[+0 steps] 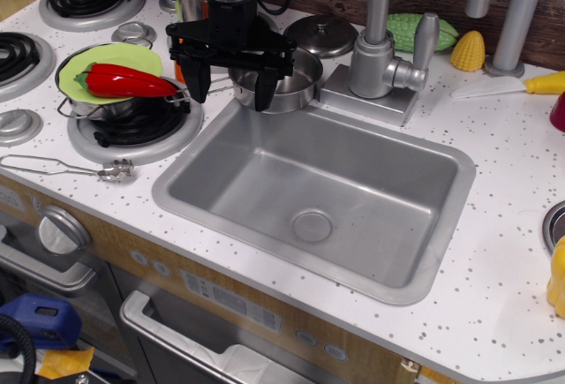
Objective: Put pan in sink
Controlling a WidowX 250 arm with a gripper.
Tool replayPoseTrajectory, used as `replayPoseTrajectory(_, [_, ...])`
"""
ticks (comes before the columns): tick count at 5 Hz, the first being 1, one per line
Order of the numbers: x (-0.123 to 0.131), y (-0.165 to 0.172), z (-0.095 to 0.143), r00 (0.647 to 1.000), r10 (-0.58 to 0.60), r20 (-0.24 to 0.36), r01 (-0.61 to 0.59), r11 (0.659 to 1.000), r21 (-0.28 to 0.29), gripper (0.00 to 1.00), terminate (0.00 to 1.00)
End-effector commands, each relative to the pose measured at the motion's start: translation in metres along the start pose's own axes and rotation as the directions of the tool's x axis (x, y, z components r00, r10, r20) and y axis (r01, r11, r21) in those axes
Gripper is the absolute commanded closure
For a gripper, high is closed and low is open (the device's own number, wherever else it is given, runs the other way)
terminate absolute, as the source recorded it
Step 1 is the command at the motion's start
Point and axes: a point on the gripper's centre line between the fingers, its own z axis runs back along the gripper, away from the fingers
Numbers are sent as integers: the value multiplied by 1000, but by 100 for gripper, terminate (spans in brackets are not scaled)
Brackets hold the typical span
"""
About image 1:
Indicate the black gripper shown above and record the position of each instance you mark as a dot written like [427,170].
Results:
[197,46]

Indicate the small steel pan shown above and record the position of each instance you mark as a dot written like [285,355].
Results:
[292,93]

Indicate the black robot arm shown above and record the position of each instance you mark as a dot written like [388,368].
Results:
[235,13]

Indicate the grey toy sink basin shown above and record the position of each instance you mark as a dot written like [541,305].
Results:
[364,206]

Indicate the grey stove knob disc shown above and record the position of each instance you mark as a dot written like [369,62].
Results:
[135,32]
[169,6]
[18,126]

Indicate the light green plate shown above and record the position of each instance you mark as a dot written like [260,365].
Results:
[118,53]

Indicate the steel pot lid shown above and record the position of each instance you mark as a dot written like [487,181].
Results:
[325,36]

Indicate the front right black burner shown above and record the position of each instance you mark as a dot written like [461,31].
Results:
[159,130]

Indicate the black burner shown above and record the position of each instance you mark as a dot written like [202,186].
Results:
[26,62]
[87,15]
[159,130]

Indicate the red toy chili pepper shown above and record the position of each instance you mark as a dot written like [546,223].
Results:
[113,81]

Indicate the grey toy faucet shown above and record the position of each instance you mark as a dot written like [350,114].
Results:
[377,83]

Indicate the back right black burner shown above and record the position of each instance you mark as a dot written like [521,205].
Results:
[87,15]

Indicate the green toy bitter gourd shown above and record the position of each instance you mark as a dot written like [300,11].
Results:
[403,27]

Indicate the left black burner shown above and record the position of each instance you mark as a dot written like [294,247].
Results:
[26,62]

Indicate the grey oven dial knob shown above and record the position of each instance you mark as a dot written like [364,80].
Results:
[60,233]

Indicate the yellow toy corn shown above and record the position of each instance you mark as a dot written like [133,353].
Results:
[469,54]

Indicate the blue clamp tool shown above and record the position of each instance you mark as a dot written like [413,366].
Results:
[52,323]

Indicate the red toy object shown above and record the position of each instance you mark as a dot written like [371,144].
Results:
[557,115]

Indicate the steel bowl rim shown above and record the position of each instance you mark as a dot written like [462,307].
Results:
[553,226]

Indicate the yellow toy pepper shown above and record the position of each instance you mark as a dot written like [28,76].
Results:
[555,287]

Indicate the steel pot with handles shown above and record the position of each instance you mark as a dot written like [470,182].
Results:
[69,108]

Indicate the grey oven door handle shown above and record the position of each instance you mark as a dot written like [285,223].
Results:
[77,278]

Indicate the grey dishwasher door handle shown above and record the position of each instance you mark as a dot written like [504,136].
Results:
[238,364]

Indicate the grey vertical post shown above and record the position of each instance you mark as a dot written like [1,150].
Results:
[506,60]

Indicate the toy knife yellow handle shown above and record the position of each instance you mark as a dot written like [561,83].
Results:
[545,84]

